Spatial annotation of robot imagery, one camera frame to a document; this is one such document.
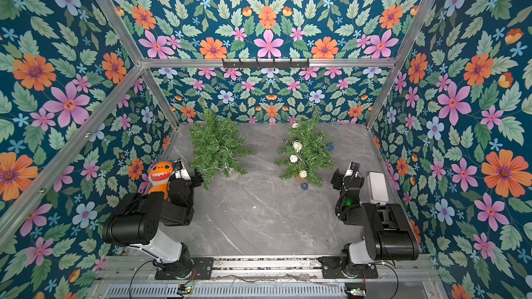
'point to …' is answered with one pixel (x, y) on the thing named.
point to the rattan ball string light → (297, 146)
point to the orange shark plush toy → (158, 177)
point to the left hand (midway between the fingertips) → (189, 166)
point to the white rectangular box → (377, 186)
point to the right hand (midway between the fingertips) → (351, 171)
